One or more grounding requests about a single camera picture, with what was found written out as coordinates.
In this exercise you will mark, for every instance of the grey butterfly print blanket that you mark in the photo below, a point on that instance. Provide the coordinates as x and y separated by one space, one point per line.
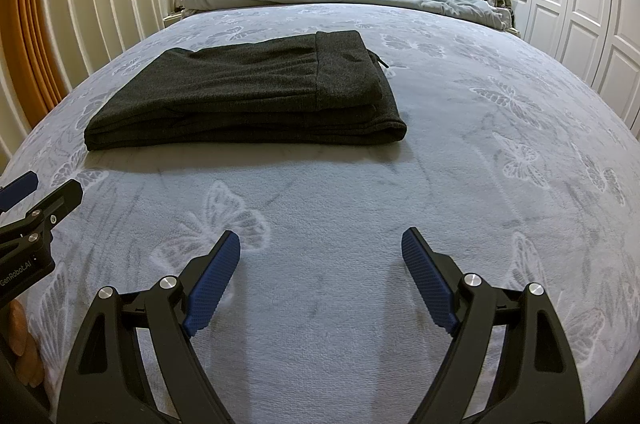
350 184

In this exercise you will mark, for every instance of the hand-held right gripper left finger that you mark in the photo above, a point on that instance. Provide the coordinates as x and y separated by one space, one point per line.
215 284

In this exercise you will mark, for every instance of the orange curtain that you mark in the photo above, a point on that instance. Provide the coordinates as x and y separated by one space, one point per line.
45 44

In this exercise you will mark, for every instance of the dark grey pants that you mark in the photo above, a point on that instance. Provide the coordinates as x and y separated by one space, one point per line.
225 94

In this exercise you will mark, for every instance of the white nightstand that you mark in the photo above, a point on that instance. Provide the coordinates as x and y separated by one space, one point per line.
172 18

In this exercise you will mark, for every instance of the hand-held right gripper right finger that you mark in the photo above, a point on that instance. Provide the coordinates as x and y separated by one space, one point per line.
430 284

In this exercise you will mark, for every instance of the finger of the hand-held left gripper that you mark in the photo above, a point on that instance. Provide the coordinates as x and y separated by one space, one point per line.
22 184
55 204

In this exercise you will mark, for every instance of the person's left hand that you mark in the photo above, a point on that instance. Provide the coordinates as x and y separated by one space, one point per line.
27 349

